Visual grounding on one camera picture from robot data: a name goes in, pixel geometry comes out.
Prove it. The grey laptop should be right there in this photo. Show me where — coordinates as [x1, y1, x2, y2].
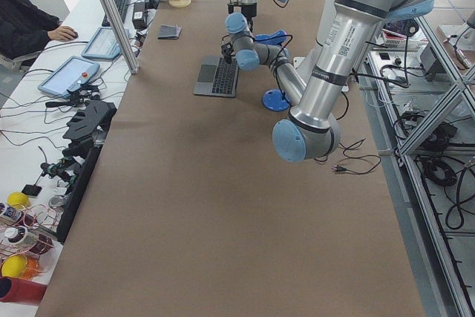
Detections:
[193, 56, 239, 98]

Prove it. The person's hand on mouse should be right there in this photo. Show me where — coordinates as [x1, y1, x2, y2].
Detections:
[47, 25, 76, 42]

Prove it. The grey folded cloth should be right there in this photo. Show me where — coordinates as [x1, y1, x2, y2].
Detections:
[157, 24, 182, 39]

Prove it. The blue desk lamp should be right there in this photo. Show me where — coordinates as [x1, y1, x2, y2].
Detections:
[255, 30, 290, 111]

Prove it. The black power adapter box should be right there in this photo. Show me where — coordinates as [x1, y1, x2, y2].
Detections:
[132, 1, 148, 30]

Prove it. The black keyboard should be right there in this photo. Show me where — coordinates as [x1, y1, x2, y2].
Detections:
[114, 0, 129, 23]

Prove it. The far teach pendant tablet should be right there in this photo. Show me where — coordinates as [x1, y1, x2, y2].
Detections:
[81, 27, 121, 61]

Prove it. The teach pendant tablet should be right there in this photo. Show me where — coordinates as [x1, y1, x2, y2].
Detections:
[37, 56, 100, 98]
[81, 27, 121, 61]

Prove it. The near teach pendant tablet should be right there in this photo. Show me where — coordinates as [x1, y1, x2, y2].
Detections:
[37, 56, 100, 98]

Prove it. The grey box on right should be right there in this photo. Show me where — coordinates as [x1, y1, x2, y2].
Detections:
[419, 44, 446, 82]

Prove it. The small black square pad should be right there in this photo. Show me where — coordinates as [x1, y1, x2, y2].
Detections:
[22, 184, 42, 197]

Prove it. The yellow ball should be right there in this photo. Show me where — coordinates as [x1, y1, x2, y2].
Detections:
[7, 192, 30, 209]

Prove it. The dark capped bottle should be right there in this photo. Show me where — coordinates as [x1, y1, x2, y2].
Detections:
[4, 226, 28, 248]

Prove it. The red cup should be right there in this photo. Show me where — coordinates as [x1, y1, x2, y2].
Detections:
[1, 277, 48, 306]

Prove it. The aluminium frame post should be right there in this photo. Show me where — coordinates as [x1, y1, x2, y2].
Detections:
[99, 0, 140, 74]

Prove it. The black lamp power cable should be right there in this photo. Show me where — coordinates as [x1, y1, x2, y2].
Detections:
[313, 90, 382, 176]

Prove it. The aluminium truss frame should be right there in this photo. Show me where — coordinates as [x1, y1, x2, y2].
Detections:
[360, 9, 474, 316]

